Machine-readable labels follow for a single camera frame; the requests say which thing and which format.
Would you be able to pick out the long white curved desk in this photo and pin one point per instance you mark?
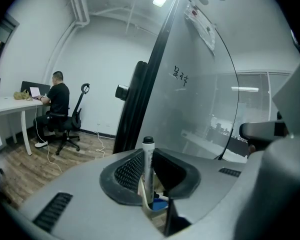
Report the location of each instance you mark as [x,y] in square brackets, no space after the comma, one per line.
[10,107]

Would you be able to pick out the pink laptop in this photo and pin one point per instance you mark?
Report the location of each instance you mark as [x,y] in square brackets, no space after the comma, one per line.
[35,92]

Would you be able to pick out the glass whiteboard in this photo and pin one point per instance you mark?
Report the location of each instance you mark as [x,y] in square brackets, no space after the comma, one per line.
[190,109]

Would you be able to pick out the olive green bag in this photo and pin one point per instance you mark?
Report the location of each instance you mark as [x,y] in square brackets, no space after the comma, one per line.
[21,95]

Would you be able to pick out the grey framed window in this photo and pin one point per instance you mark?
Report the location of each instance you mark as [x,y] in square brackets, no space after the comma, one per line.
[2,34]

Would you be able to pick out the white ceiling pipe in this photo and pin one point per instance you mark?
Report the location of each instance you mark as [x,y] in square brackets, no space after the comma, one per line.
[78,6]

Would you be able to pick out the black capped whiteboard marker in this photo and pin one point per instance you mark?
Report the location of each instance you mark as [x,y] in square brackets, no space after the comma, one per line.
[148,159]

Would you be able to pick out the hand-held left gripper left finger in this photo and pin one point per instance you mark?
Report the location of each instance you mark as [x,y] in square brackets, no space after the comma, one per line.
[90,209]

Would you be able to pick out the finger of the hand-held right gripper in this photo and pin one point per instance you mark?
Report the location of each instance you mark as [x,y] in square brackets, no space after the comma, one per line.
[292,96]

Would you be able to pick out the white marker tray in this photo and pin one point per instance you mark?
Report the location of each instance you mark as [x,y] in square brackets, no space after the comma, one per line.
[162,189]

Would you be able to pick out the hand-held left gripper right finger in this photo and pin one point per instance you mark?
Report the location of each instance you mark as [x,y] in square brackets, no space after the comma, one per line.
[207,191]

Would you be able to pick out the crumpled paper sheet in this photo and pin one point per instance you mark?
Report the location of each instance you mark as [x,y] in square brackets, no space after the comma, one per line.
[202,26]

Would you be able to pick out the black stand knob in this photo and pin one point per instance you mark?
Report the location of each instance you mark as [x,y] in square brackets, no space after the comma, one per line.
[121,92]

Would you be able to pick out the large whiteboard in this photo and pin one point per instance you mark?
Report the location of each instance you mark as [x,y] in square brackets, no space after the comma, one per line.
[137,104]

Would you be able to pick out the black office chair with headrest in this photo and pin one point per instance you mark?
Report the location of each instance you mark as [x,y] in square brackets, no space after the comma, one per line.
[73,119]

